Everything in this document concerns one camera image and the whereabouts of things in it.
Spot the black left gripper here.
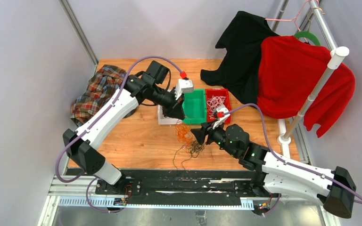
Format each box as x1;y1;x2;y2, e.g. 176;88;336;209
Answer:
151;85;186;120

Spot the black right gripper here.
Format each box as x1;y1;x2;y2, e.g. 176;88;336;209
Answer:
191;119;239;158

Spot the orange cable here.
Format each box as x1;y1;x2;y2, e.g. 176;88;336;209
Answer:
174;120;194;150

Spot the white cable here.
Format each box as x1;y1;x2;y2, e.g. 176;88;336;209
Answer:
206;95;229;121

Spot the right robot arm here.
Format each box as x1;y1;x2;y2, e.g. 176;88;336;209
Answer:
191;122;356;218

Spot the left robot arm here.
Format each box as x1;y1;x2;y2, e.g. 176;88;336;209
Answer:
63;61;194;194

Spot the white translucent plastic bin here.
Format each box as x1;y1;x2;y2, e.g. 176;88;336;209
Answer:
156;94;184;125

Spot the green plastic bin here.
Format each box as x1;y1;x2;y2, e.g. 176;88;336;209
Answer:
182;89;207;124

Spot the red plastic bin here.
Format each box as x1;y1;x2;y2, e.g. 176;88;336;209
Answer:
205;89;231;121

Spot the plaid flannel shirt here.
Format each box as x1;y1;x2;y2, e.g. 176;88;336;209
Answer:
70;65;126;127

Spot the black t-shirt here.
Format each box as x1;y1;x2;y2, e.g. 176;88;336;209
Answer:
200;11;277;104

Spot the red t-shirt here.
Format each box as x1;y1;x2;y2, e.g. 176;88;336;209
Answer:
257;36;355;137

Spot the green clothes hanger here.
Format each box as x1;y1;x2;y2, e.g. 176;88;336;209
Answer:
294;31;321;46

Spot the white clothes rack pole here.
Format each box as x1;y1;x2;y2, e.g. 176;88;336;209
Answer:
277;0;350;147

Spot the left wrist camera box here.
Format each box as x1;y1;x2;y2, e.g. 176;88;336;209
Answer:
175;79;194;100

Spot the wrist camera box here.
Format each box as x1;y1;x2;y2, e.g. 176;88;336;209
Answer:
175;79;194;100
212;105;230;129

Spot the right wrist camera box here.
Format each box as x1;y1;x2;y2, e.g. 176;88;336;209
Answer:
212;105;230;129

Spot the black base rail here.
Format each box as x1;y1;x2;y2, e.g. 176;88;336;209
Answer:
75;169;288;210

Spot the pink wire hanger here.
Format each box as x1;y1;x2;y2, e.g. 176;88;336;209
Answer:
265;0;325;32

